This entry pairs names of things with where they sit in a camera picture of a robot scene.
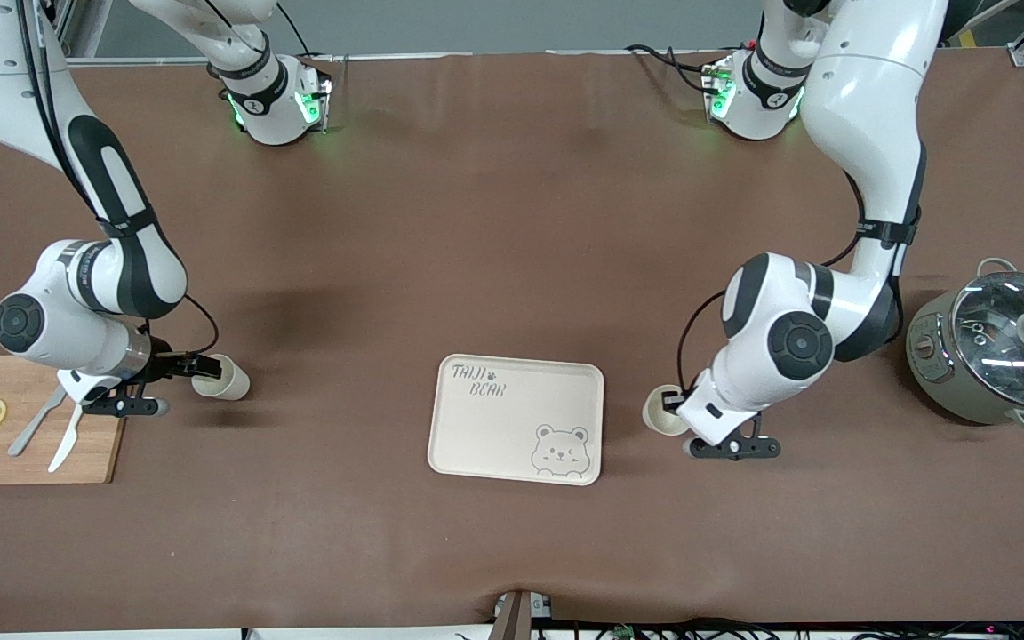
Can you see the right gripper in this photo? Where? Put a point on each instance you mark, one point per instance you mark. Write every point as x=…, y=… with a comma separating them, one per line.
x=163, y=366

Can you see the grey plastic knife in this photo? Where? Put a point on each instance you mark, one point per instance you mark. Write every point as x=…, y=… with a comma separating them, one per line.
x=28, y=436

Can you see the white plastic cup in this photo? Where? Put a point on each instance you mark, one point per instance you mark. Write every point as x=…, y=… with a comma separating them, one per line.
x=232, y=382
x=659, y=422

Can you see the glass pot lid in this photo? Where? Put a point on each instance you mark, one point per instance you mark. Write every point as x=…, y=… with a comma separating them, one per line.
x=1010, y=338

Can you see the bamboo cutting board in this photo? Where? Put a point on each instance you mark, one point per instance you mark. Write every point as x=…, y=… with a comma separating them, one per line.
x=94, y=453

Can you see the cream bear print tray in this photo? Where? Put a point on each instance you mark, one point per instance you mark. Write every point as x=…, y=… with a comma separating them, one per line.
x=494, y=436

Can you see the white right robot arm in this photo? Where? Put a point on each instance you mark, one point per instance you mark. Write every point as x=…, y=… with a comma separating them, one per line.
x=59, y=338

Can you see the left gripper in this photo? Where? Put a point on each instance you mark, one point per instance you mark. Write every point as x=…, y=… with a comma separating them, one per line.
x=675, y=402

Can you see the white plastic knife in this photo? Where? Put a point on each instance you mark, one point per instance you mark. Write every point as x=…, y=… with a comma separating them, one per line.
x=63, y=449

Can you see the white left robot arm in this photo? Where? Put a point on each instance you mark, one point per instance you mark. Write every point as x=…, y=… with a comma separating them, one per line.
x=868, y=89

